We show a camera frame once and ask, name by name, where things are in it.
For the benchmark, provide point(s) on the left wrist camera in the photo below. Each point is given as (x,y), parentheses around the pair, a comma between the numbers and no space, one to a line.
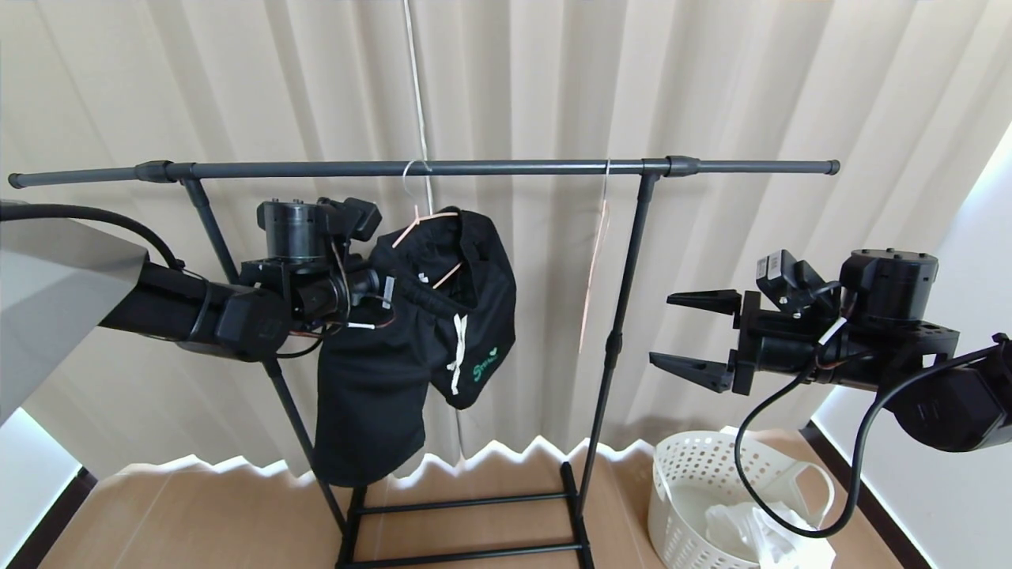
(360,217)

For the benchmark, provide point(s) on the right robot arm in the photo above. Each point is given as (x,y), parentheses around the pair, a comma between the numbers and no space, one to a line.
(893,284)

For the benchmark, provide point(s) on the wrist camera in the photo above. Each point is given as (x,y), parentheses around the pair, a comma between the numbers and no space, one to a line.
(360,217)
(783,276)

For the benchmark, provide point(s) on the white garment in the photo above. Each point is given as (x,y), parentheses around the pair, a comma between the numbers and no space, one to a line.
(751,529)

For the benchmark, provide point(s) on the black shorts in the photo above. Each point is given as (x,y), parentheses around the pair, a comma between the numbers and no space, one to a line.
(379,395)

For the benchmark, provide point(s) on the beige curtain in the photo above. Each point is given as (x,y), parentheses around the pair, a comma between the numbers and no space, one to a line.
(237,79)

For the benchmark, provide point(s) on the black clothes rack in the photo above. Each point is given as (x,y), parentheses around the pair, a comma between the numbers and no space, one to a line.
(514,168)

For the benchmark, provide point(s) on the white laundry basket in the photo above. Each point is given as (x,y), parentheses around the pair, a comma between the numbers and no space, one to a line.
(696,474)

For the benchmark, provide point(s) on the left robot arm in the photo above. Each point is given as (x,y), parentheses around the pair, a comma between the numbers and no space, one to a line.
(63,300)

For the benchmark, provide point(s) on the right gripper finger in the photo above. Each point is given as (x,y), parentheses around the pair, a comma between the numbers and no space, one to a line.
(711,302)
(704,373)

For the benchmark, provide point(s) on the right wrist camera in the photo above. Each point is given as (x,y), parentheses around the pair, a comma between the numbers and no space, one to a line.
(783,276)

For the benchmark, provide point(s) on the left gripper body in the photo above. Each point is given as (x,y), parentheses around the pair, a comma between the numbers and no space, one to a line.
(340,296)

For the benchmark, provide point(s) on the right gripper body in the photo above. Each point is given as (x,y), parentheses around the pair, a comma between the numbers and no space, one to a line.
(791,356)

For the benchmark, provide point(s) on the pink clothes hanger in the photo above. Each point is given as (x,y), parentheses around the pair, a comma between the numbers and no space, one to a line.
(594,261)
(427,217)

